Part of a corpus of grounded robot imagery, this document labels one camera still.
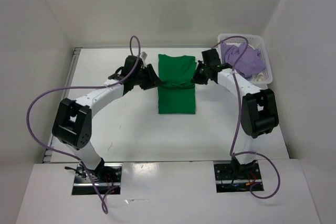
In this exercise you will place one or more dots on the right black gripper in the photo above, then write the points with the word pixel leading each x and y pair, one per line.
pixel 196 79

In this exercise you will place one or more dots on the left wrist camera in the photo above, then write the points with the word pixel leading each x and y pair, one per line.
pixel 143 56

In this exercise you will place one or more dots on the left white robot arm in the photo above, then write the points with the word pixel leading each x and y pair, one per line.
pixel 73 122

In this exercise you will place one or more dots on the green t shirt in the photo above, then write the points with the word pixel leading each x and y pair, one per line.
pixel 177 93

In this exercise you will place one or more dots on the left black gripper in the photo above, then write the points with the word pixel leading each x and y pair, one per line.
pixel 154 81

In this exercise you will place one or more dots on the white plastic basket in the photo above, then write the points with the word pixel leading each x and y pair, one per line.
pixel 254 41

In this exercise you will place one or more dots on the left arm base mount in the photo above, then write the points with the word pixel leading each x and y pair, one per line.
pixel 109 183

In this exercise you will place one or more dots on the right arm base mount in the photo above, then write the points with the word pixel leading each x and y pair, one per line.
pixel 230 177

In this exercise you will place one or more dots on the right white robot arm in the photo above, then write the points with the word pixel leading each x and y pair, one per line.
pixel 257 110

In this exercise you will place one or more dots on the white cloth in basket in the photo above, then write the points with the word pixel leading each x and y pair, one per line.
pixel 258 77

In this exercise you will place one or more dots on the purple t shirt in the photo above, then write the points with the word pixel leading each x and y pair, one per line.
pixel 248 65

